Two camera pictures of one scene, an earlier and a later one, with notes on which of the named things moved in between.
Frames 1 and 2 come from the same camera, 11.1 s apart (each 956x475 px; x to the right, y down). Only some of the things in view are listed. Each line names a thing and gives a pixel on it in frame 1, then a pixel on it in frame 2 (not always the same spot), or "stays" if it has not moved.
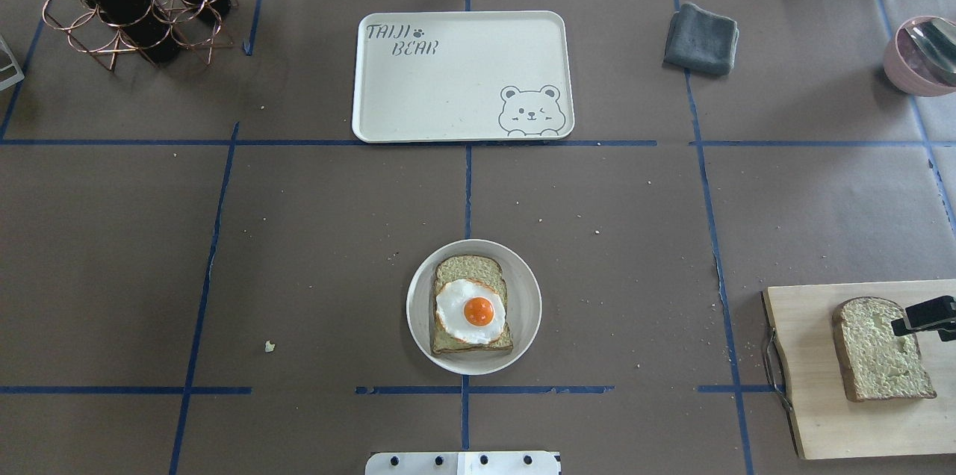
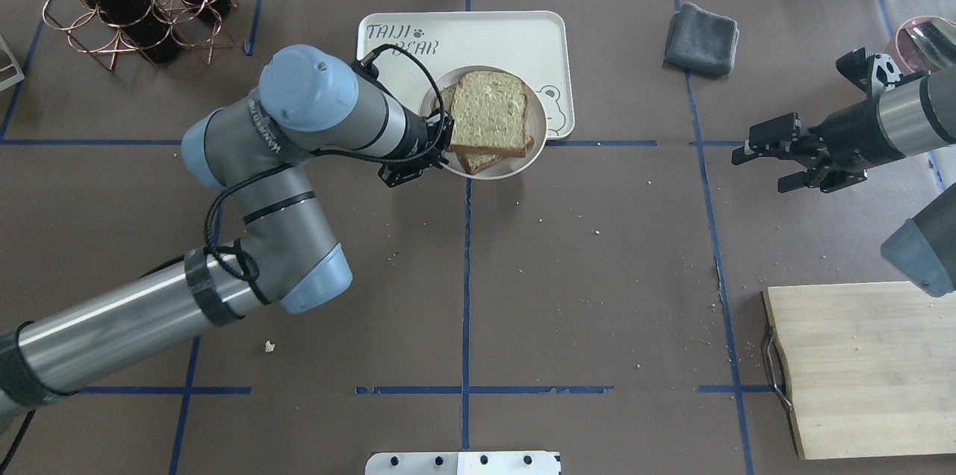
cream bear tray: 463,76 stays
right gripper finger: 938,314 -> 810,178
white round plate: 474,306 -> 537,124
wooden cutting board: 827,420 stays
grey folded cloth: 697,39 stays
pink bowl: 910,69 stays
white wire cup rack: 19,75 stays
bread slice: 875,363 -> 489,113
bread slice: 470,312 -> 449,95
